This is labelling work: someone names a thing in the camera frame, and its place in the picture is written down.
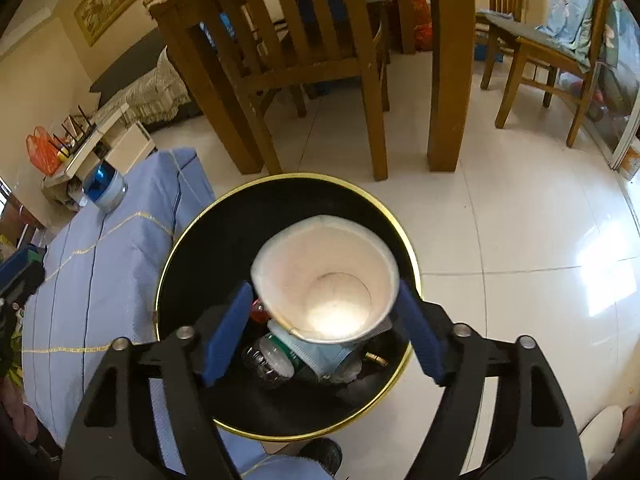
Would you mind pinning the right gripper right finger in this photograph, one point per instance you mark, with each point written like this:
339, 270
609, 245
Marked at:
532, 434

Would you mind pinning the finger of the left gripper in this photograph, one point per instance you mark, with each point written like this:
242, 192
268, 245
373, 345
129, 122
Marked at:
22, 273

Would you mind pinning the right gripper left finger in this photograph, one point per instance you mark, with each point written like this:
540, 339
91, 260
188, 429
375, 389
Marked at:
113, 434

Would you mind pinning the blue surgical face mask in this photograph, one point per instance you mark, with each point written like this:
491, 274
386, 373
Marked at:
333, 363

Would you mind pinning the white paper cup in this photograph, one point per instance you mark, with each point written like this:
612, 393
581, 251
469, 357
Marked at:
326, 280

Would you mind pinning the small metal cap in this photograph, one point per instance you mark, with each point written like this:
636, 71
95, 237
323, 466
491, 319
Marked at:
378, 360

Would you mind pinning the clear plastic water bottle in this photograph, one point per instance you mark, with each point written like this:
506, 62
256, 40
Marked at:
271, 362

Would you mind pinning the red snack wrapper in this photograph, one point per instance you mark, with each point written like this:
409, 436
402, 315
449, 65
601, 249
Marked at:
259, 313

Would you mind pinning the black gold trash bin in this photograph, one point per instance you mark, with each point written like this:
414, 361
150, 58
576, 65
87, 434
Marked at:
213, 255

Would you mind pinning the person left hand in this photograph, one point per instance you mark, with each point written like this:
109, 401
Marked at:
21, 415

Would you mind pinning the blue striped tablecloth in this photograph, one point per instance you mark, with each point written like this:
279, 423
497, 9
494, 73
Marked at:
100, 279

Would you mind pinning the blue lid cream jar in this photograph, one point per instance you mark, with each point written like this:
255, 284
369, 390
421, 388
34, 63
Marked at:
105, 186

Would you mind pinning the orange plastic bag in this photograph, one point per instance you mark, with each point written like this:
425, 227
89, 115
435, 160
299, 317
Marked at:
42, 151

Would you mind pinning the yellow mug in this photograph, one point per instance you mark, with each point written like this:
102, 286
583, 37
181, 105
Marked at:
63, 154

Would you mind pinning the black wifi router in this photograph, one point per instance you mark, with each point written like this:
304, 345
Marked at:
73, 131

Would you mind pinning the white coffee table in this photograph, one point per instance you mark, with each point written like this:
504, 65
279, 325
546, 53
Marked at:
111, 139

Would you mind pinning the white lace sofa cover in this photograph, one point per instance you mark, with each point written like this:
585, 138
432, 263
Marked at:
154, 97

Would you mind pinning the dark grey sofa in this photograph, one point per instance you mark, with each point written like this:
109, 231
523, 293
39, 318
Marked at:
131, 65

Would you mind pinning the near wooden dining chair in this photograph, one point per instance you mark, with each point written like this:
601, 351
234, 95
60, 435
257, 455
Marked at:
265, 45

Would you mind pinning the chair with blue cloth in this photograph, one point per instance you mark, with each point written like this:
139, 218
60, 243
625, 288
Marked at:
559, 58

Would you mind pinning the wooden dining table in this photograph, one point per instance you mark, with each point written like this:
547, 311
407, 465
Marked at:
195, 56

